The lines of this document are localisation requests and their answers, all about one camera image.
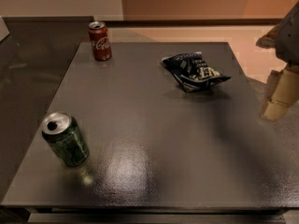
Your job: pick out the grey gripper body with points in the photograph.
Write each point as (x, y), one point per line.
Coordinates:
(290, 36)

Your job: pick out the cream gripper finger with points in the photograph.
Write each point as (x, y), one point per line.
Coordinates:
(268, 41)
(281, 92)

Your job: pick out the red coke can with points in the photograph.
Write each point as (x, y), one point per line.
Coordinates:
(98, 34)

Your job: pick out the green soda can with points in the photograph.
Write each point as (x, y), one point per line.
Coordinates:
(62, 133)

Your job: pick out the blue chip bag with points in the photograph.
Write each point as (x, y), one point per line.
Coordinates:
(192, 73)

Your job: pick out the white paper sheet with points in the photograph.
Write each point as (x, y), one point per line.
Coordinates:
(4, 32)

